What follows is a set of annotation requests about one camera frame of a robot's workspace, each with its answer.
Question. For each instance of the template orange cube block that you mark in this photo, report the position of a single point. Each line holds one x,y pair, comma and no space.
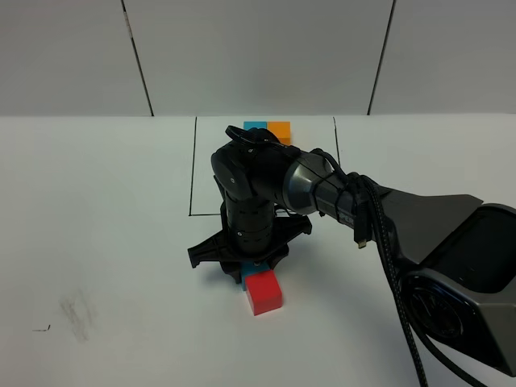
282,130

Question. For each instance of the template blue cube block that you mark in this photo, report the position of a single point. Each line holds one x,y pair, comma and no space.
248,125

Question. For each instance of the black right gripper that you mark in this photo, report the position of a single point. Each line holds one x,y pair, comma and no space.
251,232

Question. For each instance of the red cube block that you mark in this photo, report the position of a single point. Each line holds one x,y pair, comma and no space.
264,292

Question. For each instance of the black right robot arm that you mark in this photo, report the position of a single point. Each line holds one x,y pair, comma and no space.
449,260

